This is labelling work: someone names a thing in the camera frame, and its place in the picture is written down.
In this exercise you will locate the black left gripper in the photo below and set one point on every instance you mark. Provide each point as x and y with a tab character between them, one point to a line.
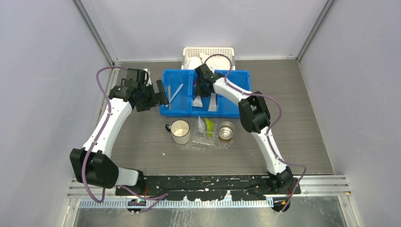
157	99

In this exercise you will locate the white enamel mug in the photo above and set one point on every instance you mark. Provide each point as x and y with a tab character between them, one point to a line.
180	131

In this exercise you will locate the small metal cup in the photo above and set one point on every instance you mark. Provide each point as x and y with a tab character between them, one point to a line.
226	131

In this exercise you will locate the teal cap toothpaste tube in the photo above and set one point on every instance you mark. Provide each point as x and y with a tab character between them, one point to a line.
201	125

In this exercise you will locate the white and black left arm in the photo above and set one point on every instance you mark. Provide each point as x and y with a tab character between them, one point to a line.
91	163

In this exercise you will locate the perforated metal rail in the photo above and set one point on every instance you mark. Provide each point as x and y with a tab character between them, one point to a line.
197	203

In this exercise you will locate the white perforated basket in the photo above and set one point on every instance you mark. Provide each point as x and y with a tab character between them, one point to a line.
195	51

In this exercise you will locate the red cap toothpaste tube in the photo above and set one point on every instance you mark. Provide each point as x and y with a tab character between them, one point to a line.
197	101

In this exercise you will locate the clear square textured holder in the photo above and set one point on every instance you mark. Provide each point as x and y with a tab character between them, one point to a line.
203	136

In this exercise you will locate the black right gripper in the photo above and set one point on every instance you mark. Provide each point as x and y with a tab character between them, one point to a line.
198	92

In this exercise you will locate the clear oval textured tray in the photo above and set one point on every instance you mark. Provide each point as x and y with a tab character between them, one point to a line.
221	144

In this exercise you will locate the white cloths in basket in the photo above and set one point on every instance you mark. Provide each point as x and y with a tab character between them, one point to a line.
214	63

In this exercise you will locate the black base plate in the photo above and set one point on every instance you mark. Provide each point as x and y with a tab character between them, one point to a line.
208	187

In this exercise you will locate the orange cap toothpaste tube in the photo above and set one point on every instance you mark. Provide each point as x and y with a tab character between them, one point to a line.
213	103

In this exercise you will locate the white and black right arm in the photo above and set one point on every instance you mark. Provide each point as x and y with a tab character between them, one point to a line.
254	118

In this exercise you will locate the white toothbrush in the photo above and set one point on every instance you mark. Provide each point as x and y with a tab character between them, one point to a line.
174	95

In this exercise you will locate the yellow green toothpaste tube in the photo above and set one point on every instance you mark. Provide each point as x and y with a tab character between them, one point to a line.
209	127

